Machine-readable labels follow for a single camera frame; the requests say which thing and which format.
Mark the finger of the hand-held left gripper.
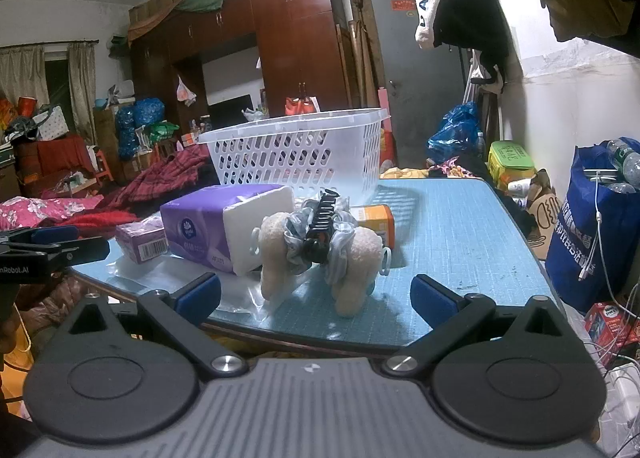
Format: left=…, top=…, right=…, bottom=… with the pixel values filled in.
left=0, top=225, right=81, bottom=245
left=0, top=236, right=111, bottom=270

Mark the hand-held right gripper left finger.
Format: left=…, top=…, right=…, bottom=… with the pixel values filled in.
left=60, top=272, right=249, bottom=381

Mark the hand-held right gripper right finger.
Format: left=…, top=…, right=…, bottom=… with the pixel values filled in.
left=382, top=274, right=581, bottom=379

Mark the clear plastic bag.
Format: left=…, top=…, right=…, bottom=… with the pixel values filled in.
left=105, top=258, right=281, bottom=321

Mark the purple tissue pack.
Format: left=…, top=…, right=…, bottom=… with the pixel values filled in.
left=160, top=184, right=296, bottom=275

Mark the orange box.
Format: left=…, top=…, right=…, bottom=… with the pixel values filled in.
left=350, top=204, right=397, bottom=251

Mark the grey scrunchie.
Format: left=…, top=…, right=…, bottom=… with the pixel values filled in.
left=284, top=198, right=358, bottom=284

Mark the black hair claw clip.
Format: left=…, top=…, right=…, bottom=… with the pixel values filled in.
left=302, top=189, right=341, bottom=264

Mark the white plastic basket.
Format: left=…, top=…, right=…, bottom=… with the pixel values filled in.
left=198, top=108, right=391, bottom=199

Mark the pink floral blanket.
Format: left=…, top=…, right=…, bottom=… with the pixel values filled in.
left=0, top=195, right=103, bottom=231

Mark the brown padded jacket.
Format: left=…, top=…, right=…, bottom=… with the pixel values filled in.
left=20, top=278, right=88, bottom=339

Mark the red plaid blanket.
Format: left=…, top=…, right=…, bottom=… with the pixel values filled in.
left=107, top=145, right=216, bottom=209

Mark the printed cardboard box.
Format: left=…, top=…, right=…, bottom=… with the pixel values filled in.
left=525, top=170, right=561, bottom=259

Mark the blue patterned sack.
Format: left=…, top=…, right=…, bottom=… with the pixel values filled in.
left=116, top=98, right=166, bottom=159

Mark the beige curtain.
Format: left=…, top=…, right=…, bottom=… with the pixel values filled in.
left=67, top=42, right=98, bottom=139

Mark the blue tote bag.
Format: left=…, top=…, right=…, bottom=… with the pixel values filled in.
left=545, top=143, right=640, bottom=314

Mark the green lidded box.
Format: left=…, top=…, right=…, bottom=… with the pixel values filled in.
left=487, top=140, right=536, bottom=186

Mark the blue plastic bag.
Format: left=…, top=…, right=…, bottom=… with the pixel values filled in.
left=427, top=102, right=483, bottom=164

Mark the red packet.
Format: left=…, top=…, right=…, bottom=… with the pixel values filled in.
left=585, top=302, right=640, bottom=364

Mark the black monitor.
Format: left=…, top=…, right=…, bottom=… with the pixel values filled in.
left=209, top=94, right=253, bottom=131

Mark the white hanging plastic bag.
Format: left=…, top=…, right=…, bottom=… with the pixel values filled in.
left=175, top=75, right=198, bottom=106

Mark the red and white bag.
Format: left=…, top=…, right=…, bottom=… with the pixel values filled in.
left=285, top=97, right=321, bottom=118

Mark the clear water bottle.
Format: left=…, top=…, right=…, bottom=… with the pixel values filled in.
left=605, top=138, right=640, bottom=189

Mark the grey door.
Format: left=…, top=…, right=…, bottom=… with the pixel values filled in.
left=357, top=0, right=473, bottom=169

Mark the brown wooden wardrobe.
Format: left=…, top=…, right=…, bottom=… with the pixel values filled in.
left=127, top=0, right=351, bottom=139

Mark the black hanging garment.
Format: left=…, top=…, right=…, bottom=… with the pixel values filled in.
left=432, top=0, right=511, bottom=84

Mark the white cable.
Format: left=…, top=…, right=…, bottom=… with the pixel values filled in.
left=580, top=208, right=607, bottom=284

